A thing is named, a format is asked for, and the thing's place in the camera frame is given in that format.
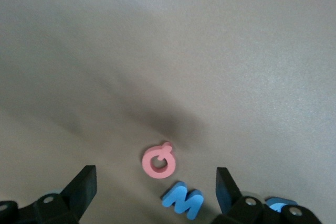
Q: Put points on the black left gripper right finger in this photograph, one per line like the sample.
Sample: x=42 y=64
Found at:
x=232 y=208

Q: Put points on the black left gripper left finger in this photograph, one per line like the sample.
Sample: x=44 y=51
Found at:
x=76 y=200

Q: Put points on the small blue letter a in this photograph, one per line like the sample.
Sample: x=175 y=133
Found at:
x=275 y=204

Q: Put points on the large blue letter W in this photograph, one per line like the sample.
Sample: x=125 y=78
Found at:
x=179 y=191

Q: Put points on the pink foam letter Q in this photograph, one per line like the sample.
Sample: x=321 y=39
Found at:
x=145 y=163

